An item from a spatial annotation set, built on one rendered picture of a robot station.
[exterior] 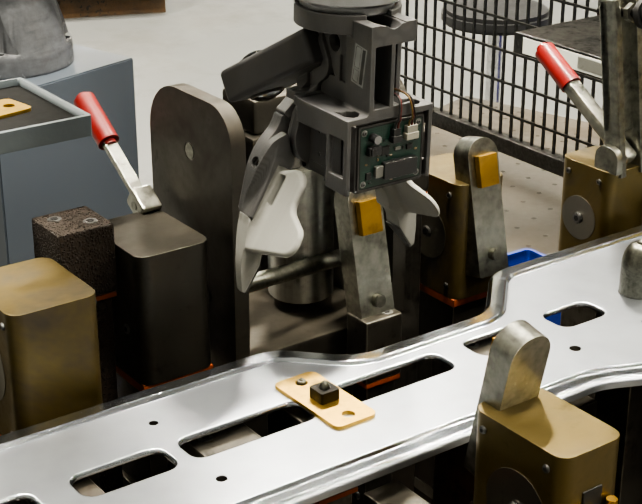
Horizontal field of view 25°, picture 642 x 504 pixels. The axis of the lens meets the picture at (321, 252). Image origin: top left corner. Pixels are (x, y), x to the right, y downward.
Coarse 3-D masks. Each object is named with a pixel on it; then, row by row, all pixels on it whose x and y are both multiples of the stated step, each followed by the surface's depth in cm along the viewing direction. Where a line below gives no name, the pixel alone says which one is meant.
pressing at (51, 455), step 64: (576, 256) 135; (512, 320) 123; (640, 320) 123; (192, 384) 112; (256, 384) 113; (448, 384) 113; (576, 384) 113; (640, 384) 115; (0, 448) 103; (64, 448) 104; (128, 448) 104; (256, 448) 104; (320, 448) 104; (384, 448) 104; (448, 448) 106
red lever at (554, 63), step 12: (540, 48) 148; (552, 48) 148; (540, 60) 148; (552, 60) 147; (564, 60) 147; (552, 72) 147; (564, 72) 146; (564, 84) 146; (576, 84) 146; (576, 96) 146; (588, 96) 146; (588, 108) 145; (600, 108) 145; (588, 120) 145; (600, 120) 144; (600, 132) 144
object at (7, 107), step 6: (0, 102) 125; (6, 102) 125; (12, 102) 125; (18, 102) 125; (0, 108) 124; (6, 108) 124; (12, 108) 124; (18, 108) 124; (24, 108) 124; (30, 108) 124; (0, 114) 122; (6, 114) 122; (12, 114) 123
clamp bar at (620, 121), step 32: (608, 0) 138; (640, 0) 136; (608, 32) 139; (640, 32) 140; (608, 64) 140; (640, 64) 141; (608, 96) 141; (640, 96) 141; (608, 128) 142; (640, 128) 142; (640, 160) 143
